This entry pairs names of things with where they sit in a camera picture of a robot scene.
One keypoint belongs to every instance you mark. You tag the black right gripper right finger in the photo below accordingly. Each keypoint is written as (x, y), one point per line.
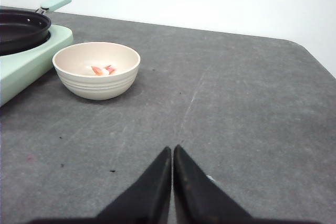
(201, 200)

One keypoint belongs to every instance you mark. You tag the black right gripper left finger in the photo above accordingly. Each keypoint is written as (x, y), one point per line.
(147, 200)

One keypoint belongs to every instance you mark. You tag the pink shrimp pieces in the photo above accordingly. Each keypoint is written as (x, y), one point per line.
(104, 71)

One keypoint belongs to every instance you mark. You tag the cream ribbed bowl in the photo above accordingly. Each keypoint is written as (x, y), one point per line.
(73, 67)

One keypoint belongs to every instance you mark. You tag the mint green breakfast maker base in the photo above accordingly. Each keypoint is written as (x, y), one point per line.
(20, 70)

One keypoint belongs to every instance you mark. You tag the black frying pan green handle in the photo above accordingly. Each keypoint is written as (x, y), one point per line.
(23, 30)

